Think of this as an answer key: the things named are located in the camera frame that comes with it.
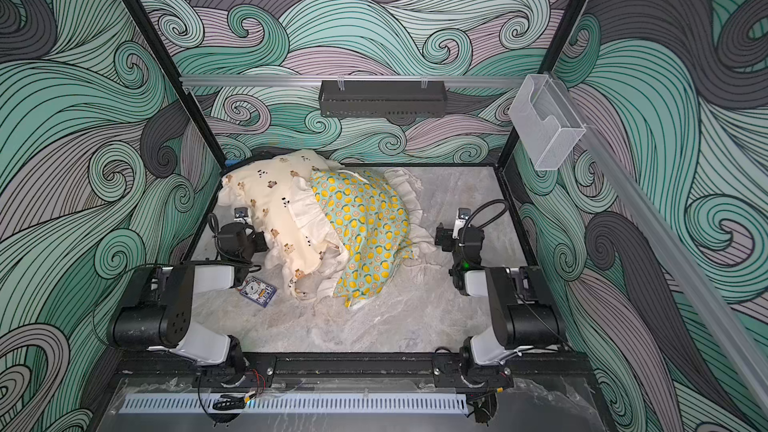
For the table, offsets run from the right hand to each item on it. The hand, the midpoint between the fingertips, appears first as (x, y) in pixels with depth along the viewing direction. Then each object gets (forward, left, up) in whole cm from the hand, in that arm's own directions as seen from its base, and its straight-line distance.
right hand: (455, 224), depth 93 cm
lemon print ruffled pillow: (0, +25, +4) cm, 25 cm away
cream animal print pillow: (+9, +61, +10) cm, 63 cm away
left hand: (0, +64, 0) cm, 64 cm away
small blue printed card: (-19, +60, -5) cm, 63 cm away
